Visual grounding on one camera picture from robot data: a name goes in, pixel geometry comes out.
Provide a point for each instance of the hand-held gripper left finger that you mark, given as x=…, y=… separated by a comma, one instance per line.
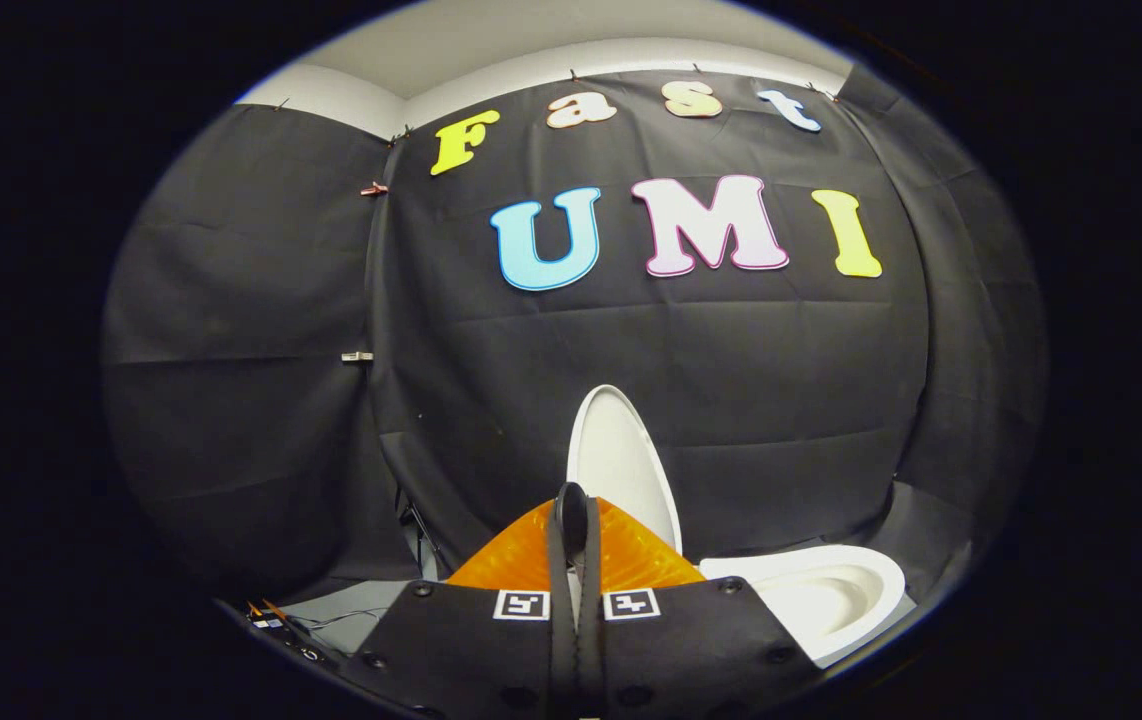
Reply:
x=471, y=640

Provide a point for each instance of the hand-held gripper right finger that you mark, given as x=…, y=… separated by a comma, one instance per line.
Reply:
x=691, y=640

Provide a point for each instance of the white toilet seat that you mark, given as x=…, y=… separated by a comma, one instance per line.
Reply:
x=881, y=582

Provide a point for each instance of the black device with orange parts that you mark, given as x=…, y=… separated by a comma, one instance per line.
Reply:
x=281, y=630

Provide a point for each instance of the black backdrop cloth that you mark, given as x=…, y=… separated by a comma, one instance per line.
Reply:
x=631, y=350

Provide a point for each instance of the red cloth clip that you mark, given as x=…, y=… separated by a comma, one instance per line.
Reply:
x=374, y=188

